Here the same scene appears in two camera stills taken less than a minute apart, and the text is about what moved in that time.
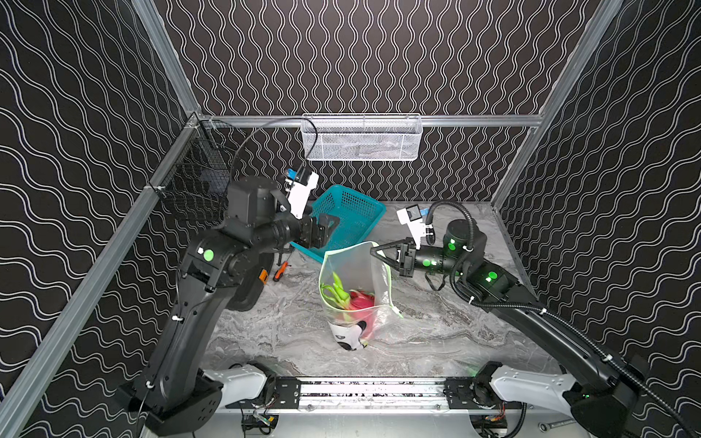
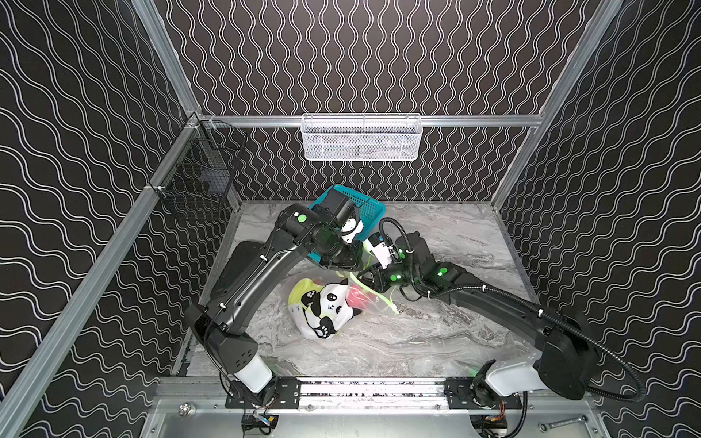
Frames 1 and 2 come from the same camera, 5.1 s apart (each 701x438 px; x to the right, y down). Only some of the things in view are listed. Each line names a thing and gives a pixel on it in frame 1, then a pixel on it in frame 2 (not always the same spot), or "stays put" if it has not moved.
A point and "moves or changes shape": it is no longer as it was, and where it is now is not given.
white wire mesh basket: (361, 137) stays put
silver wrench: (545, 427) stays put
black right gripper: (400, 262) to (377, 282)
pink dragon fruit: (361, 309) moves or changes shape
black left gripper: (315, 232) to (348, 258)
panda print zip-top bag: (356, 296) moves or changes shape
